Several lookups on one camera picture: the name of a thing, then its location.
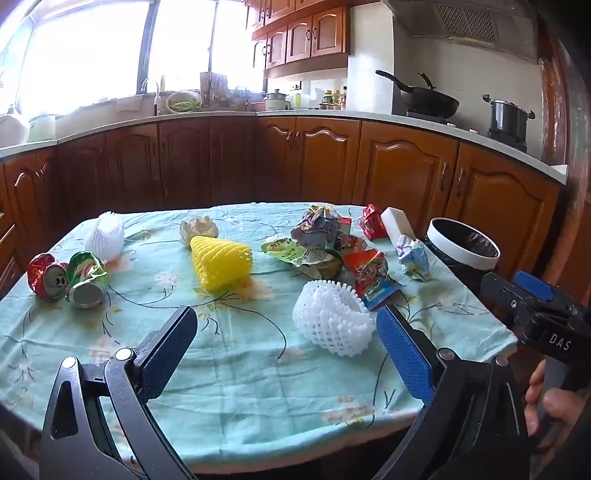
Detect white tissue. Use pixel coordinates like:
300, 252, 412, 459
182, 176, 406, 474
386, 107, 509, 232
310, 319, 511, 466
180, 215, 219, 248

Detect person's right hand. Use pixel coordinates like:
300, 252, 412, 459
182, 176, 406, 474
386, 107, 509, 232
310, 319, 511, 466
525, 360, 591, 450

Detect white electric cooker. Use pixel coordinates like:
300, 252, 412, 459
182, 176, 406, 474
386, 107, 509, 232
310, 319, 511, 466
263, 89, 292, 112

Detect crumpled colourful wrapper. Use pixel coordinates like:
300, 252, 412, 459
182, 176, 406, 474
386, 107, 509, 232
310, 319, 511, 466
290, 205, 354, 254

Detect range hood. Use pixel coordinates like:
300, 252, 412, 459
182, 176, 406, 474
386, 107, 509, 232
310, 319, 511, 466
387, 0, 542, 62

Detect white plastic jug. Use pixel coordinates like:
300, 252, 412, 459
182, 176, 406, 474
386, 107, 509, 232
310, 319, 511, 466
0, 104, 29, 149

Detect green basket with vegetables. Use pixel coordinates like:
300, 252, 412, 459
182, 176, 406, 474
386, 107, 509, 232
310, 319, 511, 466
165, 90, 203, 114

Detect green snack wrapper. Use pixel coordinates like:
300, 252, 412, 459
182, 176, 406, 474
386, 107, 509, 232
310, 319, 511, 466
260, 237, 343, 279

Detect crushed red can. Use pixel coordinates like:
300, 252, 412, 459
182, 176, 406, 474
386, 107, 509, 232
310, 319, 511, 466
28, 253, 71, 302

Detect yellow foam fruit net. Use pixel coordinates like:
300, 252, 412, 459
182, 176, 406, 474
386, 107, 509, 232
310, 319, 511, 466
189, 235, 254, 293

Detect utensil holder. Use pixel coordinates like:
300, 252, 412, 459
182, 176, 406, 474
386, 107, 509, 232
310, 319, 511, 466
199, 71, 230, 103

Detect small red wrapper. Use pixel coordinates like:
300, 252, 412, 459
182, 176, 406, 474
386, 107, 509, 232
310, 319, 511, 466
361, 204, 389, 240

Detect white foam fruit net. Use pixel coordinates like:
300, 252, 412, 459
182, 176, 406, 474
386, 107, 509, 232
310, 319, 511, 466
84, 211, 126, 265
292, 279, 376, 359

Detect steel stock pot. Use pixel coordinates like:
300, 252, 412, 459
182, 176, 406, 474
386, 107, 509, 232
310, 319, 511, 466
482, 94, 536, 145

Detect crumpled blue white wrapper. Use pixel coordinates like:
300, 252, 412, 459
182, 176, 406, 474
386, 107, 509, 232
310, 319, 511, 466
397, 234, 433, 282

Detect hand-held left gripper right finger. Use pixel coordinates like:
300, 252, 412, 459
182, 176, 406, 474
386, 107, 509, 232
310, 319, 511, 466
369, 305, 529, 480

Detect wooden wall cabinets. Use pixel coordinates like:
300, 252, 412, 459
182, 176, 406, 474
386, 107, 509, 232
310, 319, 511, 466
244, 0, 352, 80

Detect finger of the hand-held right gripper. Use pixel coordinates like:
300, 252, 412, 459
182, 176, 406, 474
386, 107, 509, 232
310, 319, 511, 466
515, 271, 556, 304
480, 272, 539, 324

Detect kitchen window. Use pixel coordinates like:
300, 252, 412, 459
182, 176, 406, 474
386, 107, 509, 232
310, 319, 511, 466
0, 0, 265, 121

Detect white pot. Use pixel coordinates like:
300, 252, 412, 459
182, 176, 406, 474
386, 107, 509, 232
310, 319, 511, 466
27, 113, 57, 143

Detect floral light green tablecloth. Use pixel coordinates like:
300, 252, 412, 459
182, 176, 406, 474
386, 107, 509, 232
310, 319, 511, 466
0, 202, 519, 466

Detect grey kitchen countertop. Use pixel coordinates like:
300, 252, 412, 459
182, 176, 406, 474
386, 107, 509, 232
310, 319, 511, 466
0, 108, 570, 186

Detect red cartoon snack wrapper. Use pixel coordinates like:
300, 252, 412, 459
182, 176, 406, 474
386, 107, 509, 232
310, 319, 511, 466
342, 248, 402, 311

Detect crushed green can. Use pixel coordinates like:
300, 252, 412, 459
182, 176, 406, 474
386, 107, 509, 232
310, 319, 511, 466
66, 250, 110, 309

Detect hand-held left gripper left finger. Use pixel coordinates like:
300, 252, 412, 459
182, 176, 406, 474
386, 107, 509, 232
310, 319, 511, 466
41, 305, 199, 480

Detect white sponge block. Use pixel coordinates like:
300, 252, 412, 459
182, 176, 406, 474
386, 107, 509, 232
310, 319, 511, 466
380, 207, 417, 246

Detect black wok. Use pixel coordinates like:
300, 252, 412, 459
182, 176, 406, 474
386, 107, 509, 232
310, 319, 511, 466
375, 69, 461, 120

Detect kitchen faucet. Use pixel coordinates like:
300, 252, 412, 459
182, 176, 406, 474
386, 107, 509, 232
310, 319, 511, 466
140, 77, 165, 116

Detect black bin with white rim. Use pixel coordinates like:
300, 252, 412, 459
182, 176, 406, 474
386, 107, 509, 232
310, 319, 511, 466
424, 217, 502, 289

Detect gas stove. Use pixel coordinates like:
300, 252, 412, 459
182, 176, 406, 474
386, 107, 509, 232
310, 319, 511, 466
405, 110, 530, 154

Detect wooden base cabinets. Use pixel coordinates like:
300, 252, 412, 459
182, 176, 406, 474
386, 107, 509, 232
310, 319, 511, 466
0, 115, 562, 301

